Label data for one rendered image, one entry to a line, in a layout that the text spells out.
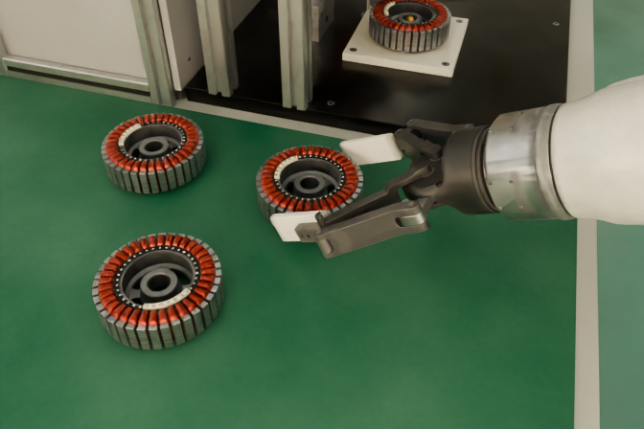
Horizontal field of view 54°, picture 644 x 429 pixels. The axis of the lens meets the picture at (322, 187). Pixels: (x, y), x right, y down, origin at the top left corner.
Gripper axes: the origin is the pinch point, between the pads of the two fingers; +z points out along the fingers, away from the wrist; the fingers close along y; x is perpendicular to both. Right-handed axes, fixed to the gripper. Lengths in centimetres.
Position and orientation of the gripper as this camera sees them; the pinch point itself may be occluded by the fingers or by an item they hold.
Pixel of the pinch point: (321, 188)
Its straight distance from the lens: 66.5
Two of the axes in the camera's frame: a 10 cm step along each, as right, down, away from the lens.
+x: 4.3, 8.2, 3.8
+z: -7.4, 0.8, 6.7
